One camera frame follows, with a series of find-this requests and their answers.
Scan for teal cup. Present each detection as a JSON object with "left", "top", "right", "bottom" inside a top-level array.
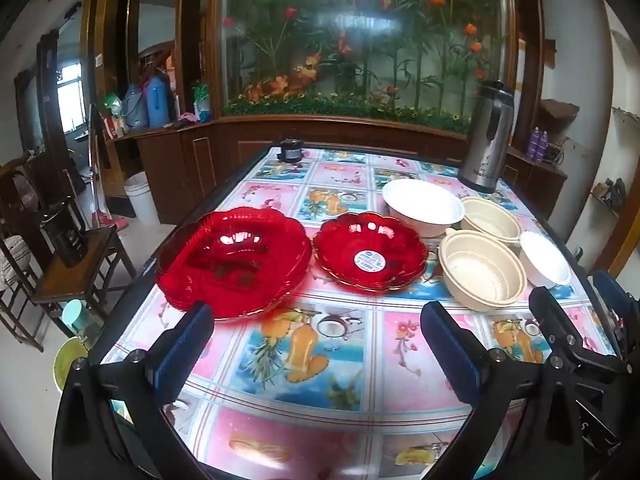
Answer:
[{"left": 61, "top": 300, "right": 101, "bottom": 347}]

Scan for small wooden side cabinet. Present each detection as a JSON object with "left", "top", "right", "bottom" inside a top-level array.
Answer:
[{"left": 502, "top": 150, "right": 568, "bottom": 217}]

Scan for large white foam bowl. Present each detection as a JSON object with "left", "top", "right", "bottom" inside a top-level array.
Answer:
[{"left": 382, "top": 178, "right": 466, "bottom": 238}]

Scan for stainless steel thermos jug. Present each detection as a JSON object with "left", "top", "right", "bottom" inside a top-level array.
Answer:
[{"left": 456, "top": 80, "right": 516, "bottom": 194}]

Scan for green packet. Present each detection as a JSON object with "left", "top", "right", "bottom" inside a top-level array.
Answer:
[{"left": 192, "top": 80, "right": 212, "bottom": 123}]

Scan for wooden chair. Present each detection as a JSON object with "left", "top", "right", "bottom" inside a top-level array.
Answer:
[{"left": 0, "top": 157, "right": 137, "bottom": 352}]

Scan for large red scalloped plate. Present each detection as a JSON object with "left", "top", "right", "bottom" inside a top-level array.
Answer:
[{"left": 155, "top": 207, "right": 313, "bottom": 322}]

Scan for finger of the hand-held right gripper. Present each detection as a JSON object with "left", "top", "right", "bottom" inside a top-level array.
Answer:
[
  {"left": 590, "top": 269, "right": 640, "bottom": 356},
  {"left": 529, "top": 286, "right": 622, "bottom": 377}
]

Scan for yellow-green basin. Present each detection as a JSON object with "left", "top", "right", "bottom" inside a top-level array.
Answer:
[{"left": 52, "top": 337, "right": 91, "bottom": 394}]

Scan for dark shoes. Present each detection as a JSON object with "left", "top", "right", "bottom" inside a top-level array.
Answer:
[{"left": 592, "top": 177, "right": 627, "bottom": 211}]

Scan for colourful snack packet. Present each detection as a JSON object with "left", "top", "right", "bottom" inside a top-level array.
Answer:
[{"left": 102, "top": 92, "right": 126, "bottom": 138}]

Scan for beige plastic bowl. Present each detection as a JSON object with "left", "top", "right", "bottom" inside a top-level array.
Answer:
[
  {"left": 460, "top": 196, "right": 523, "bottom": 247},
  {"left": 438, "top": 229, "right": 527, "bottom": 312}
]

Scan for red mop with metal pole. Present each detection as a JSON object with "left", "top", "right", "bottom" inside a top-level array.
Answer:
[{"left": 87, "top": 104, "right": 132, "bottom": 232}]

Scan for black box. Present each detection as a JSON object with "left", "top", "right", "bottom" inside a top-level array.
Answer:
[{"left": 40, "top": 212, "right": 88, "bottom": 267}]

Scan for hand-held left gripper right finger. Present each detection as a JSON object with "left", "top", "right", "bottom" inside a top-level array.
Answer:
[{"left": 420, "top": 301, "right": 586, "bottom": 480}]

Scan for printed fruit tablecloth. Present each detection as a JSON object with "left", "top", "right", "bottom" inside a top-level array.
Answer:
[{"left": 87, "top": 145, "right": 631, "bottom": 480}]

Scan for small red plate with sticker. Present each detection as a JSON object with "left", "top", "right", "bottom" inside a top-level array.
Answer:
[{"left": 312, "top": 212, "right": 429, "bottom": 292}]

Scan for long wooden cabinet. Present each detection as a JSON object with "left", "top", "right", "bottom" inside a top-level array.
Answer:
[{"left": 107, "top": 115, "right": 471, "bottom": 226}]

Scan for dark blue thermos bottle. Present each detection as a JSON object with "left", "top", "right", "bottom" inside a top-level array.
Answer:
[{"left": 145, "top": 76, "right": 171, "bottom": 128}]

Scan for small white foam bowl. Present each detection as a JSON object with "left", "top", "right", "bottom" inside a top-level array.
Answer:
[{"left": 519, "top": 231, "right": 572, "bottom": 289}]

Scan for small black round device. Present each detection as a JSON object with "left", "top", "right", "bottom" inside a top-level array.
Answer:
[{"left": 277, "top": 137, "right": 304, "bottom": 163}]

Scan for window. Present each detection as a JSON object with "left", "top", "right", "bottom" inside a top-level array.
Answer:
[{"left": 55, "top": 62, "right": 87, "bottom": 133}]

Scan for white plastic bucket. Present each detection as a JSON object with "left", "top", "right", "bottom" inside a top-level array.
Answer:
[{"left": 124, "top": 171, "right": 160, "bottom": 226}]

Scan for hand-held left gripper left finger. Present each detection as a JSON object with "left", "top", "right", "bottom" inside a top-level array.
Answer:
[{"left": 52, "top": 301, "right": 216, "bottom": 480}]

